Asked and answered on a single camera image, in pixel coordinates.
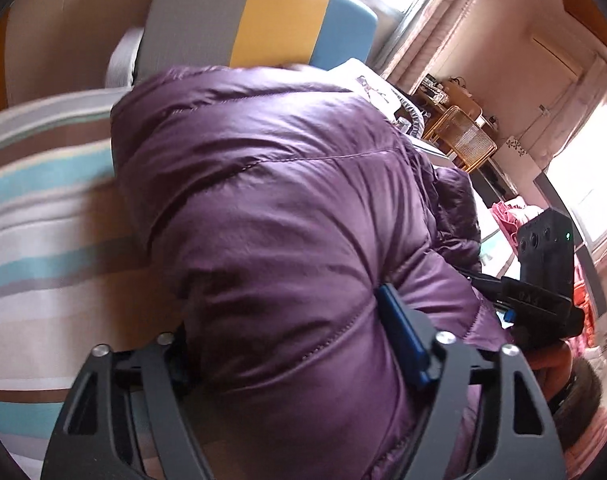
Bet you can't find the purple quilted down jacket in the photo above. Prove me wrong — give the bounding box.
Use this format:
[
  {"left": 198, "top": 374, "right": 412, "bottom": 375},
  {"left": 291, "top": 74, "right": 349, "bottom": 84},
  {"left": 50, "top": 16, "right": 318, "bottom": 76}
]
[{"left": 111, "top": 67, "right": 509, "bottom": 479}]

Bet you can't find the right hand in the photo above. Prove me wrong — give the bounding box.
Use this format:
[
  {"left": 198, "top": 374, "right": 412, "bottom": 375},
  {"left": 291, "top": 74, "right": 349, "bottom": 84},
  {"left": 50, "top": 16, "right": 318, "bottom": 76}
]
[{"left": 524, "top": 341, "right": 573, "bottom": 401}]

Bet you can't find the rattan wooden chair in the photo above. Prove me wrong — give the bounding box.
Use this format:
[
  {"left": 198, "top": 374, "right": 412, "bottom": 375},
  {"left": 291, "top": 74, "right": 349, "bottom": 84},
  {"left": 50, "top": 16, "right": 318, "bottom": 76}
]
[{"left": 423, "top": 106, "right": 497, "bottom": 174}]

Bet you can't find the white printed pillow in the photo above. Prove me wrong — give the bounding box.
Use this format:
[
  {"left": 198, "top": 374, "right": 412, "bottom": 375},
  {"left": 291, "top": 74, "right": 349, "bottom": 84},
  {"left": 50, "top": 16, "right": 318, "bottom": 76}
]
[{"left": 328, "top": 58, "right": 425, "bottom": 139}]

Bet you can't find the pink striped curtain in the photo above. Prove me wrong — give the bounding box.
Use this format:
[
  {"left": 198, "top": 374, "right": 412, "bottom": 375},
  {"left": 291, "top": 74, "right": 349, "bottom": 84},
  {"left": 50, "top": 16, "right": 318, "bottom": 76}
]
[{"left": 374, "top": 0, "right": 478, "bottom": 93}]

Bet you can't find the striped bed comforter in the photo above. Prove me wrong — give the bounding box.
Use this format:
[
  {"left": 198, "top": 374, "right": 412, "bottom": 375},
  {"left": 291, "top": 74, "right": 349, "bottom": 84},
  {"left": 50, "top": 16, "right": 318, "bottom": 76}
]
[{"left": 0, "top": 89, "right": 178, "bottom": 479}]

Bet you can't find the grey yellow blue headboard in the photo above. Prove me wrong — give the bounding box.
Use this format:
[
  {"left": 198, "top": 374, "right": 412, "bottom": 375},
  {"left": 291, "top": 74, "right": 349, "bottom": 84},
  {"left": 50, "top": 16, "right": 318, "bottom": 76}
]
[{"left": 105, "top": 0, "right": 377, "bottom": 88}]

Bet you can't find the black camera box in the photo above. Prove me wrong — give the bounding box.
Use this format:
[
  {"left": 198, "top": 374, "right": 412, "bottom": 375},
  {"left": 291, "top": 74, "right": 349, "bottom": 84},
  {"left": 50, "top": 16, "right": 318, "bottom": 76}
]
[{"left": 517, "top": 208, "right": 575, "bottom": 299}]

